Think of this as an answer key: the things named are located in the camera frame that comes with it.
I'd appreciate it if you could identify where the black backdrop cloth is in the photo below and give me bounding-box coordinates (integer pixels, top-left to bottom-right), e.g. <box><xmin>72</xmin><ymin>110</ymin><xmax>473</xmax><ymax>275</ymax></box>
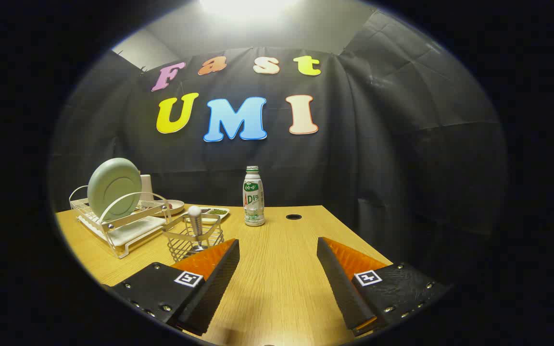
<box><xmin>49</xmin><ymin>10</ymin><xmax>508</xmax><ymax>289</ymax></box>

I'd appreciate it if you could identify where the white green drink bottle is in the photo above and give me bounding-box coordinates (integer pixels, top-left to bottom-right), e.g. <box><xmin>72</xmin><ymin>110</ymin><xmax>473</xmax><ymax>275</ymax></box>
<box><xmin>243</xmin><ymin>166</ymin><xmax>265</xmax><ymax>227</ymax></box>

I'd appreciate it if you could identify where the metal wire basket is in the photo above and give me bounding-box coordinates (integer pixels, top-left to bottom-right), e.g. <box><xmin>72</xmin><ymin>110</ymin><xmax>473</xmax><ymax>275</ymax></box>
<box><xmin>163</xmin><ymin>213</ymin><xmax>225</xmax><ymax>262</ymax></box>

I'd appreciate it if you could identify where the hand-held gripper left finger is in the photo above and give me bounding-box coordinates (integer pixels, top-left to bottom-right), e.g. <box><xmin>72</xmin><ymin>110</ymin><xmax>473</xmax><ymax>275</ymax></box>
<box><xmin>106</xmin><ymin>238</ymin><xmax>240</xmax><ymax>337</ymax></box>

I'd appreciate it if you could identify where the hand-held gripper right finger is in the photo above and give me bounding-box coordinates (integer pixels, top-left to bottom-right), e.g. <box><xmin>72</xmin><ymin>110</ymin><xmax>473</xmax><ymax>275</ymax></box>
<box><xmin>317</xmin><ymin>237</ymin><xmax>451</xmax><ymax>337</ymax></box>

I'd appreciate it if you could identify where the blue striped handle spoon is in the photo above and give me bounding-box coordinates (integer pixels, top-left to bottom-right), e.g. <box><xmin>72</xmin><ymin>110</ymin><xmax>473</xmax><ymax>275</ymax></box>
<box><xmin>187</xmin><ymin>205</ymin><xmax>206</xmax><ymax>251</ymax></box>

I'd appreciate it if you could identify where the white divided bean dish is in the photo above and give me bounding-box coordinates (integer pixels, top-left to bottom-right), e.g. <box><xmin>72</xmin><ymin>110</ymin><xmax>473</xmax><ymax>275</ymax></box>
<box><xmin>198</xmin><ymin>207</ymin><xmax>230</xmax><ymax>224</ymax></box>

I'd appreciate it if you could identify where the pale green plate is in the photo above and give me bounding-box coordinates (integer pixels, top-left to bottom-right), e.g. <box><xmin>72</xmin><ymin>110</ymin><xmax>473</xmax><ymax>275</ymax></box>
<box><xmin>87</xmin><ymin>158</ymin><xmax>142</xmax><ymax>222</ymax></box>

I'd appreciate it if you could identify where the white wire dish rack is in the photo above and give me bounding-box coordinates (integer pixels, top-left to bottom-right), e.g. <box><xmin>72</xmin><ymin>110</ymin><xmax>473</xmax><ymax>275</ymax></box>
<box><xmin>69</xmin><ymin>185</ymin><xmax>173</xmax><ymax>259</ymax></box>

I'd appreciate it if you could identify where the white toaster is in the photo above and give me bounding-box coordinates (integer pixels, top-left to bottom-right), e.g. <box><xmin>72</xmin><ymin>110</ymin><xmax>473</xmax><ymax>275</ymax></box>
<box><xmin>139</xmin><ymin>174</ymin><xmax>155</xmax><ymax>202</ymax></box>

